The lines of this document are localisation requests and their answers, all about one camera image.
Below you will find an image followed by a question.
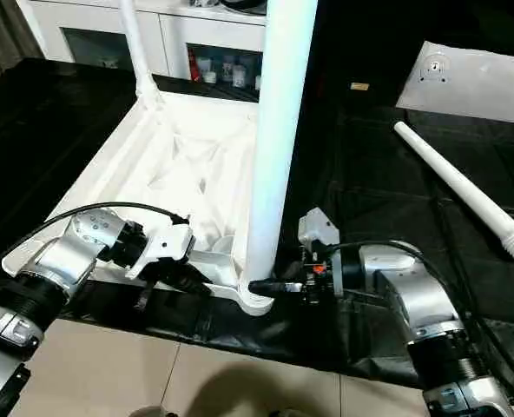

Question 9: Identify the white plastic table top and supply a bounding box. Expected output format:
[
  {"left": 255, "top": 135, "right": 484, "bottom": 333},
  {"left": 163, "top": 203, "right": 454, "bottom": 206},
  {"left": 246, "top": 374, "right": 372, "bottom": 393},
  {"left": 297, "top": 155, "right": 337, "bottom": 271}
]
[{"left": 0, "top": 84, "right": 280, "bottom": 317}]

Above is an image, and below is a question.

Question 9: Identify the white plastic table leg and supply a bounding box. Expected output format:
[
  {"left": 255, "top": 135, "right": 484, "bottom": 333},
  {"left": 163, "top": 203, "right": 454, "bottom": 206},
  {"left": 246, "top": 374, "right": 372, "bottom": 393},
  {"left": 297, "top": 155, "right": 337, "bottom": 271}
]
[
  {"left": 242, "top": 0, "right": 320, "bottom": 283},
  {"left": 120, "top": 0, "right": 168, "bottom": 109},
  {"left": 392, "top": 121, "right": 514, "bottom": 263}
]

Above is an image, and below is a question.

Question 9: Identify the black work mat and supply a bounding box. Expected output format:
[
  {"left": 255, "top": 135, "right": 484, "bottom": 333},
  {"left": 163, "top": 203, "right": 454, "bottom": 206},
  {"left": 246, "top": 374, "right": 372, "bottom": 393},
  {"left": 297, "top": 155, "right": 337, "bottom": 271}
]
[{"left": 0, "top": 58, "right": 514, "bottom": 387}]

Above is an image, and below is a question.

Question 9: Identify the dark cabinet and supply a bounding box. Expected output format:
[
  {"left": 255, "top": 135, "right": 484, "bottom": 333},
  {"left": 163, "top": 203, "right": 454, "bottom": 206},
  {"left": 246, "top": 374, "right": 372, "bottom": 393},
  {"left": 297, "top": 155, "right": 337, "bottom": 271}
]
[{"left": 300, "top": 0, "right": 427, "bottom": 109}]

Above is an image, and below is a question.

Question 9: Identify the white board with round fitting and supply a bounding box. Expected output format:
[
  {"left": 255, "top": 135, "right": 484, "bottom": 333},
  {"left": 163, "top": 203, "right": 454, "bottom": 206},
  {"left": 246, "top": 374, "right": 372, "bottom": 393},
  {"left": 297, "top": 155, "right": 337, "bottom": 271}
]
[{"left": 395, "top": 41, "right": 514, "bottom": 125}]

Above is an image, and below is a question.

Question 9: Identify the white glass-door cabinet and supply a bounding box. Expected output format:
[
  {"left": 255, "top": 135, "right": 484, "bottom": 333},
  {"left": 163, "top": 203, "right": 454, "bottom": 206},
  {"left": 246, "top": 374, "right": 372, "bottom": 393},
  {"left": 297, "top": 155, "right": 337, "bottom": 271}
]
[{"left": 16, "top": 0, "right": 269, "bottom": 102}]

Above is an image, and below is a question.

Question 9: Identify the grey round object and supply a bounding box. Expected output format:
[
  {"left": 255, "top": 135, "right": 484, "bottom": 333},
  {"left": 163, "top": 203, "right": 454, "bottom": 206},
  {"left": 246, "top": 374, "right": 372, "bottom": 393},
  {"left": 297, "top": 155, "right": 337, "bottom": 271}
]
[{"left": 220, "top": 0, "right": 267, "bottom": 12}]

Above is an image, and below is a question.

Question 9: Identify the grey-brown curtain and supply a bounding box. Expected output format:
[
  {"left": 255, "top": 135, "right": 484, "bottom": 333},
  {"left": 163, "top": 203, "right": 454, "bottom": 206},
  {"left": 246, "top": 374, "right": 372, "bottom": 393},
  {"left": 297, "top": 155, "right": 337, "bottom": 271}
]
[{"left": 0, "top": 0, "right": 45, "bottom": 82}]

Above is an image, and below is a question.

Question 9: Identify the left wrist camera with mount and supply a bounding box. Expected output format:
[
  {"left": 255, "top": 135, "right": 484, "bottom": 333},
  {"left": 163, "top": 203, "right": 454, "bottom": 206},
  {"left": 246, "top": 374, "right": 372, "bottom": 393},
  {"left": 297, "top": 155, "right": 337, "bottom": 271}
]
[{"left": 124, "top": 212, "right": 196, "bottom": 281}]

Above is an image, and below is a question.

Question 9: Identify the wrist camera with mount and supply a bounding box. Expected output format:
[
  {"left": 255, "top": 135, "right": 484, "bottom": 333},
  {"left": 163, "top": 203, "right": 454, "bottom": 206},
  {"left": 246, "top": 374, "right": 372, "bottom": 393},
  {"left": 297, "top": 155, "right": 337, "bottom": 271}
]
[
  {"left": 298, "top": 207, "right": 344, "bottom": 299},
  {"left": 124, "top": 212, "right": 196, "bottom": 281}
]

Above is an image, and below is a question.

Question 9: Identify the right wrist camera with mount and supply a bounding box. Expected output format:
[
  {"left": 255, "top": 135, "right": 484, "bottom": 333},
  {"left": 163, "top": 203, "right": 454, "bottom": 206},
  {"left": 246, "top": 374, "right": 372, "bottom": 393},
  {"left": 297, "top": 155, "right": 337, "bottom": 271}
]
[{"left": 298, "top": 207, "right": 344, "bottom": 299}]

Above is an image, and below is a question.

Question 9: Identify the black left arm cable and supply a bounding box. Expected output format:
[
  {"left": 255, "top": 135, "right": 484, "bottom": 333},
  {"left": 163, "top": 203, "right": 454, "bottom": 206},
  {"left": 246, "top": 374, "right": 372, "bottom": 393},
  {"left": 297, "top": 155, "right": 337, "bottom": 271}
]
[{"left": 0, "top": 202, "right": 192, "bottom": 279}]

